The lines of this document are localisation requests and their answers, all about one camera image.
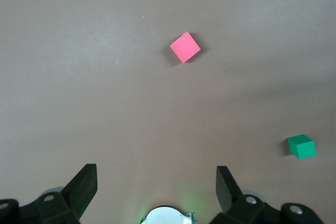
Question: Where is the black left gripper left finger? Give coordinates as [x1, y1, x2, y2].
[0, 163, 98, 224]

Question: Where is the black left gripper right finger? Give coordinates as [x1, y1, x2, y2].
[211, 165, 324, 224]

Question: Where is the green cube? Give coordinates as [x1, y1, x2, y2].
[287, 134, 316, 160]

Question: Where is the brown table cover mat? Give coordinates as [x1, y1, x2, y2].
[0, 0, 336, 224]

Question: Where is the pink cube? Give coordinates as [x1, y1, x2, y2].
[169, 31, 202, 64]

